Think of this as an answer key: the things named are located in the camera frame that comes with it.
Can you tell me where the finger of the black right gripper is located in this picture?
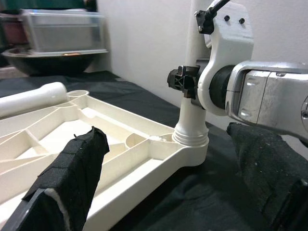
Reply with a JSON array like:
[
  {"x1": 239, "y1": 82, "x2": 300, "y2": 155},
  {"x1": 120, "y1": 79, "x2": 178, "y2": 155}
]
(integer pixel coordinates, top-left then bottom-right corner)
[{"x1": 167, "y1": 64, "x2": 201, "y2": 100}]

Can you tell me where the white plastic table top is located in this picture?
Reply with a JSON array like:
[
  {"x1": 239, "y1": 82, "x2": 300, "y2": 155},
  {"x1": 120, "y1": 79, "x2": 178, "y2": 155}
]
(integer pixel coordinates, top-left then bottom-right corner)
[{"x1": 0, "y1": 89, "x2": 210, "y2": 231}]

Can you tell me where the black table cloth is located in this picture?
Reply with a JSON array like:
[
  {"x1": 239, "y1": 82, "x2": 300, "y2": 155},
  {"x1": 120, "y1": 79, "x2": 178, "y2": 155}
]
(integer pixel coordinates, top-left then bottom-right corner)
[{"x1": 0, "y1": 71, "x2": 308, "y2": 231}]

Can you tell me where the white plastic table leg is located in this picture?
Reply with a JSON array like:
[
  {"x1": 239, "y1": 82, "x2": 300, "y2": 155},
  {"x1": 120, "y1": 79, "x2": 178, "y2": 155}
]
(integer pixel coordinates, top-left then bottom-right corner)
[
  {"x1": 0, "y1": 81, "x2": 68, "y2": 120},
  {"x1": 173, "y1": 0, "x2": 210, "y2": 147}
]

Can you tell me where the clear plastic storage container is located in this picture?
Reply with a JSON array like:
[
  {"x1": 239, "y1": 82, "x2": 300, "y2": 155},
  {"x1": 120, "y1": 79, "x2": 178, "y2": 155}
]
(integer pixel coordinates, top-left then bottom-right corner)
[{"x1": 21, "y1": 9, "x2": 108, "y2": 53}]

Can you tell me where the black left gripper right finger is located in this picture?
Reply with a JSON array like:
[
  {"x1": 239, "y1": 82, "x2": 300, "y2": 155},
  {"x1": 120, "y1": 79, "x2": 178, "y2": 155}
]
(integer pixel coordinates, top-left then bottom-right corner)
[{"x1": 226, "y1": 122, "x2": 308, "y2": 231}]

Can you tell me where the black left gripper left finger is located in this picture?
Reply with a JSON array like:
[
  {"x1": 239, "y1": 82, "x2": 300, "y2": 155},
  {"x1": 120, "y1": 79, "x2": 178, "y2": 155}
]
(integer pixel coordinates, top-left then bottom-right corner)
[{"x1": 0, "y1": 126, "x2": 111, "y2": 231}]

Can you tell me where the black round wok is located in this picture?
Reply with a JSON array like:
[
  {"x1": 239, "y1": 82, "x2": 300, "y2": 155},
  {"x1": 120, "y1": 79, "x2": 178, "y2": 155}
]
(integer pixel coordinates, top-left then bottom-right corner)
[{"x1": 1, "y1": 47, "x2": 108, "y2": 77}]

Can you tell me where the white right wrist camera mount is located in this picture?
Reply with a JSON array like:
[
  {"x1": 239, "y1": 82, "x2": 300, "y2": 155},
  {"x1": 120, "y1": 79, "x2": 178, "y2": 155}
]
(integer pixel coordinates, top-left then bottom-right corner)
[{"x1": 194, "y1": 0, "x2": 255, "y2": 116}]

